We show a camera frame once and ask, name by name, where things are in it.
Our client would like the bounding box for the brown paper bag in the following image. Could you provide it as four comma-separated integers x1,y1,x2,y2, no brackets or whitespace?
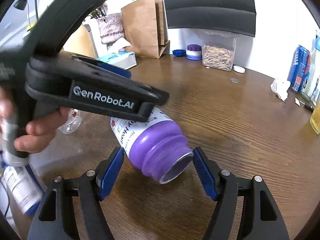
121,0,169,59

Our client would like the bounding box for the clear glass bottle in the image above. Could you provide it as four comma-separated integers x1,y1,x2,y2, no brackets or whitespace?
301,30,319,102

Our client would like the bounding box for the purple white jar lid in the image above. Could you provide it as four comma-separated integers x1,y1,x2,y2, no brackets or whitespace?
186,44,202,60

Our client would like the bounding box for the blue tissue box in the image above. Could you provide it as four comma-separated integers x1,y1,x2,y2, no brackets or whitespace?
98,37,137,70

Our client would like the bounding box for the clear printed plastic cup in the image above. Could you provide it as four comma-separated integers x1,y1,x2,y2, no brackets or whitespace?
59,109,82,134

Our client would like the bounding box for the yellow thermos jug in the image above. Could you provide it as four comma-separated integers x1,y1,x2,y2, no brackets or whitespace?
63,24,97,59

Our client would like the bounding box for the white round lid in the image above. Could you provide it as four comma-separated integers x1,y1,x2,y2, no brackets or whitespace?
233,65,246,74

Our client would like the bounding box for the clear seed container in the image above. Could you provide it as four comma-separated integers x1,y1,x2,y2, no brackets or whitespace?
201,30,239,72

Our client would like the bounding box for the crumpled white tissue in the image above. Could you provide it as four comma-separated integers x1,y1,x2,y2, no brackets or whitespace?
270,79,291,101

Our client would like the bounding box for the purple supplement bottle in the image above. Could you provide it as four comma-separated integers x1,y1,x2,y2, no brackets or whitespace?
110,107,193,184

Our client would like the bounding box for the blue soda can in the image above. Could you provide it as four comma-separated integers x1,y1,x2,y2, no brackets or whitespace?
287,45,310,93

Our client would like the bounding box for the blue supplement bottle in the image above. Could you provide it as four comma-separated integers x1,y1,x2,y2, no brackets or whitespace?
1,161,44,216

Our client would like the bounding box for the black paper bag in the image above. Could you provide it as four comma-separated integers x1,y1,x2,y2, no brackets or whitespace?
164,0,257,37

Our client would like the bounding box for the dried rose bouquet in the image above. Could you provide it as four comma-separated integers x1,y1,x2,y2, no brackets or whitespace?
88,3,107,19

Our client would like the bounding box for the glass of yellow drink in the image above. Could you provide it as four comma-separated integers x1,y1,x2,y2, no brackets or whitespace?
309,100,320,135

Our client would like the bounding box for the left hand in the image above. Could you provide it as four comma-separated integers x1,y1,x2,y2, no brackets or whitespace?
1,87,70,153

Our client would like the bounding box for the blue bottle cap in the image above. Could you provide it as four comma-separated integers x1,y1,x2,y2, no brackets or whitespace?
172,49,186,57

